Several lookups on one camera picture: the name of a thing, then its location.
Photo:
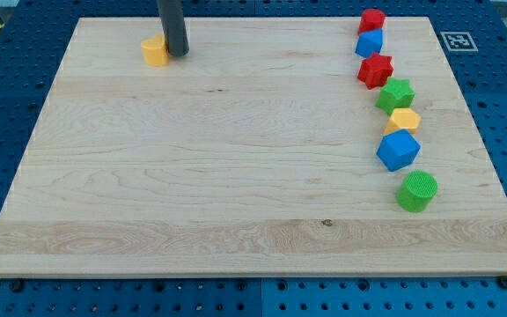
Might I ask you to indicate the blue cube block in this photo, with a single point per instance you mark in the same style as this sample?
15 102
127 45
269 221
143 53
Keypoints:
398 149

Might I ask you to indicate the yellow pentagon block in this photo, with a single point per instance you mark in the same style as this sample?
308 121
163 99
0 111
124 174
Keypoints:
403 118

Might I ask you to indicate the white fiducial marker tag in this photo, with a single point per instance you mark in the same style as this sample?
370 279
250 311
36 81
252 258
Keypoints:
457 41

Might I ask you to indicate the light wooden board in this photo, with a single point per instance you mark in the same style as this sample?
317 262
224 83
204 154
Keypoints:
254 155

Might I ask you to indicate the grey cylindrical robot arm rod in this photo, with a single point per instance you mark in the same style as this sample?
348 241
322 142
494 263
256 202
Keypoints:
174 27

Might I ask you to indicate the red cylinder block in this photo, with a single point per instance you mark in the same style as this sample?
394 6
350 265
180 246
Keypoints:
371 19

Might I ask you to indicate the blue pentagon block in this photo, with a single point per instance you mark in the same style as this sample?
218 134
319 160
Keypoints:
369 42

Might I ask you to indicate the yellow heart block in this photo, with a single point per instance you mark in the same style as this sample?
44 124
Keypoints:
155 51

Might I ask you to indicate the green cylinder block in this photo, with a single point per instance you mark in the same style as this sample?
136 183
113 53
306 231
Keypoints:
416 191

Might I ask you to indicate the red star block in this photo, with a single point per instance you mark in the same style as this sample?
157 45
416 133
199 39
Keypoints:
375 70

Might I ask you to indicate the green star block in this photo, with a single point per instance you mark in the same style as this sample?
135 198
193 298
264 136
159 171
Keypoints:
396 93

